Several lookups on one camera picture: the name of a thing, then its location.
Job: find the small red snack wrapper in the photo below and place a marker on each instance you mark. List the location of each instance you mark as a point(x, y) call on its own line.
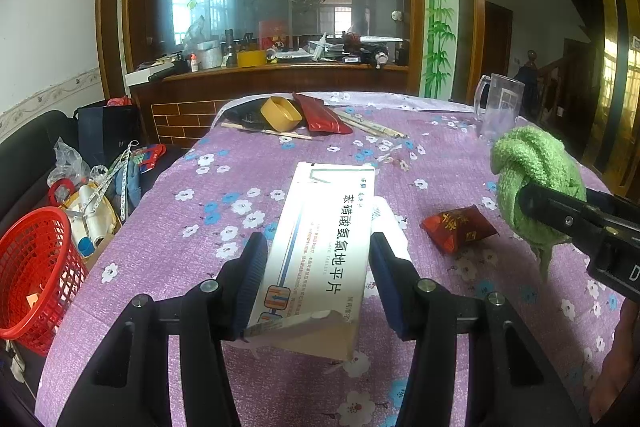
point(452, 230)

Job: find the dark red packet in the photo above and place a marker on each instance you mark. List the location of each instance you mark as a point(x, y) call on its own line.
point(318, 116)

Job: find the navy shopping bag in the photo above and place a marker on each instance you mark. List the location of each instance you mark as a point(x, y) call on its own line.
point(105, 131)

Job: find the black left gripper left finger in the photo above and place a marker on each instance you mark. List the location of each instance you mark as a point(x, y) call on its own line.
point(125, 383)

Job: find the red plastic waste basket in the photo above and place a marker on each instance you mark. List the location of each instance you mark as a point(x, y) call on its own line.
point(41, 274)

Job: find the wooden brick-pattern counter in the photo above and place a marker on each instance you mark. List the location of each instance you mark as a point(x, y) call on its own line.
point(179, 109)

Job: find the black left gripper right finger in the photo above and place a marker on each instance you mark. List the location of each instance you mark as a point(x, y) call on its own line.
point(509, 379)

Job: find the clear plastic pitcher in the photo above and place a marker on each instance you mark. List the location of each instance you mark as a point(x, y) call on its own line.
point(497, 103)

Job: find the clear crumpled plastic bag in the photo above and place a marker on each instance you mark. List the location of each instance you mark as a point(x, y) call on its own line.
point(69, 165)

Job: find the green knitted cloth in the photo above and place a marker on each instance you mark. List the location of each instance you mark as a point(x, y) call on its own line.
point(526, 155)

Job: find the yellow tape roll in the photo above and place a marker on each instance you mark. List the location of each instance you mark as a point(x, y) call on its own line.
point(281, 114)

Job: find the black leather sofa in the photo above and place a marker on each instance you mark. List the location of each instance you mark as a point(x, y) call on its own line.
point(27, 158)

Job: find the person's right hand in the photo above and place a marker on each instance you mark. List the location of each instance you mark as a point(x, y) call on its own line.
point(618, 365)

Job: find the yellow tray with rolls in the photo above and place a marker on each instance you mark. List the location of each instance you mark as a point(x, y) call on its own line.
point(93, 220)

